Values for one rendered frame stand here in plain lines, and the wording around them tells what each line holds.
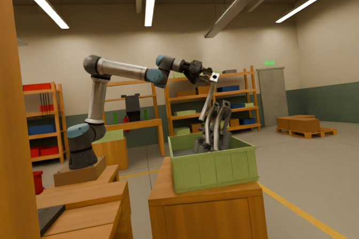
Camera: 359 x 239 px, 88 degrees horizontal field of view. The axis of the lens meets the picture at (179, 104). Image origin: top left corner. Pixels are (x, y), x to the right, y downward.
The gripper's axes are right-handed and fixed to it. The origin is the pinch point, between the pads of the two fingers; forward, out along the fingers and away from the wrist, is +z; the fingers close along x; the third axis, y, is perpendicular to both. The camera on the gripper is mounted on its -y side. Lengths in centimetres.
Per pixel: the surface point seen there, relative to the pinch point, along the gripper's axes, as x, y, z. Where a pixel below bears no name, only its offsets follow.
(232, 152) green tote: -36.8, 0.6, 21.1
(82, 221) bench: -81, 28, -19
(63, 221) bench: -83, 27, -25
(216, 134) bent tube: -28.9, -6.6, 11.7
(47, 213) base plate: -84, 26, -32
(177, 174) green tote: -56, 0, 0
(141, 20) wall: 348, -342, -325
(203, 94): 204, -434, -58
